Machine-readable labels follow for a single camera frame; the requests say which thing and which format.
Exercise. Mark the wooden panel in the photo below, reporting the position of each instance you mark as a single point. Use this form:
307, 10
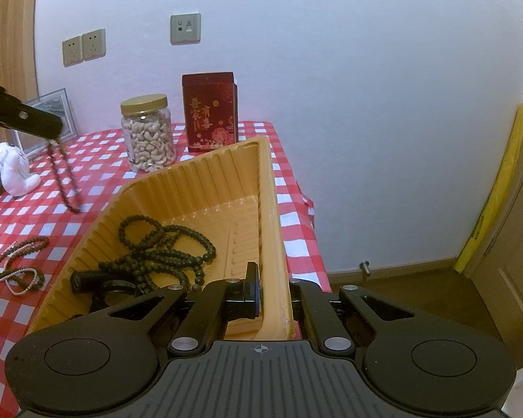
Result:
4, 30

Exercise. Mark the white plush toy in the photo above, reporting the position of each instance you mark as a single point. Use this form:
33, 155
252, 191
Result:
15, 170

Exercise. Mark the red patterned gift box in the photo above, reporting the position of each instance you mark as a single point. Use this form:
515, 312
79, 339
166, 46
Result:
209, 113

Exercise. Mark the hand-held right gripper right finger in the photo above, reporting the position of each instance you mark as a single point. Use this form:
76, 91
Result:
308, 307

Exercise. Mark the black folding loupe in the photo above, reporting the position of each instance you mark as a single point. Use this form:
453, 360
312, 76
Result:
113, 294

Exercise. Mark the wooden door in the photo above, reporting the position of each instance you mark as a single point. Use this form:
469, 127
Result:
514, 248

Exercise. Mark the red checkered tablecloth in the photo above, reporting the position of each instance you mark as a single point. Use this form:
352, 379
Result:
91, 165

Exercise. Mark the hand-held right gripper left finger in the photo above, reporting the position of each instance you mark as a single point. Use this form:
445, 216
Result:
256, 289

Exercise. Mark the metal door stop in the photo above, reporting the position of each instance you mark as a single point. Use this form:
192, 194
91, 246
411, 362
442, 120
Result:
365, 266

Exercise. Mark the silver picture frame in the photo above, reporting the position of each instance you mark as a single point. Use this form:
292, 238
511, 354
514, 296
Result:
63, 109

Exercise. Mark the yellow ribbed plastic tray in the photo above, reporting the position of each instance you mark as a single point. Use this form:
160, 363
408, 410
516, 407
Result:
218, 191

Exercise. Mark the clear jar of cashews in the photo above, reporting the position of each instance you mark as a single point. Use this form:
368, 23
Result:
148, 139

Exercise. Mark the beige wall socket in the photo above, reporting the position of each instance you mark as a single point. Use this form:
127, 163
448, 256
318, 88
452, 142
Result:
72, 51
93, 44

